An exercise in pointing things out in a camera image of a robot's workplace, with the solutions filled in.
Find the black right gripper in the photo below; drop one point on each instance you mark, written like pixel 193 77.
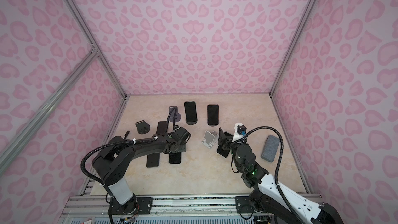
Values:
pixel 222 139

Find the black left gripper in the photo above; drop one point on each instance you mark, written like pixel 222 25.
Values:
pixel 183 148

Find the black phone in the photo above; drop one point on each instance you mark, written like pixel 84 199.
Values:
pixel 224 152
pixel 153 160
pixel 213 111
pixel 162 127
pixel 175 158
pixel 190 110

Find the white folding stand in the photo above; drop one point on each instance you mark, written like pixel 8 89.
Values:
pixel 210 138

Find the purple-grey round stand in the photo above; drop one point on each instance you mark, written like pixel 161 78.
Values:
pixel 175 115

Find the black round stand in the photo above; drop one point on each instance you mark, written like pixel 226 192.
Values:
pixel 142 127

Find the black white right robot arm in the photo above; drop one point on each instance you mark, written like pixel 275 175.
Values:
pixel 269 195

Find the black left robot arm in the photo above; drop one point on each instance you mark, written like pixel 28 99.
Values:
pixel 113 159

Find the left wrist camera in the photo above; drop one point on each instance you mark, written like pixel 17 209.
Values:
pixel 181 136

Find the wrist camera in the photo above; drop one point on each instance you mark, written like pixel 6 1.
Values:
pixel 240 131
pixel 181 136

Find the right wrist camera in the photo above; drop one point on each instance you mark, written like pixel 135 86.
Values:
pixel 240 131

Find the aluminium frame post right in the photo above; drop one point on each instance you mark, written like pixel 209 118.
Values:
pixel 304 19

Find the aluminium frame post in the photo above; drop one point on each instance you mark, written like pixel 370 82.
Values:
pixel 304 19
pixel 87 32

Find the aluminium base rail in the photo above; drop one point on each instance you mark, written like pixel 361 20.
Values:
pixel 84 207

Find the aluminium diagonal frame bar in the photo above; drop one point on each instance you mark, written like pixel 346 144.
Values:
pixel 21 139

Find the aluminium frame post left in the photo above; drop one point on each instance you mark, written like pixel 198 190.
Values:
pixel 87 32

